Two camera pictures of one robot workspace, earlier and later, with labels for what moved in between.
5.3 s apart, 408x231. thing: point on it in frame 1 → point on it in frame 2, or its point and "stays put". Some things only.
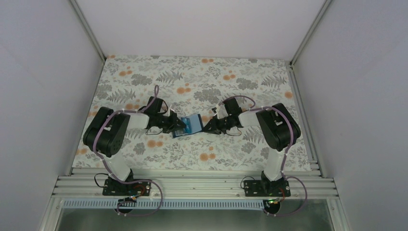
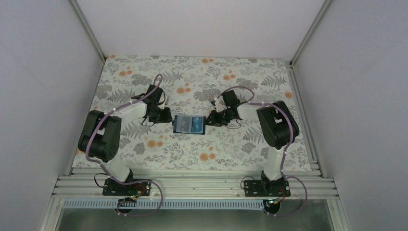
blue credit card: [188, 129] → [196, 124]
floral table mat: [197, 85] stays put
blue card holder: [193, 124] stays put
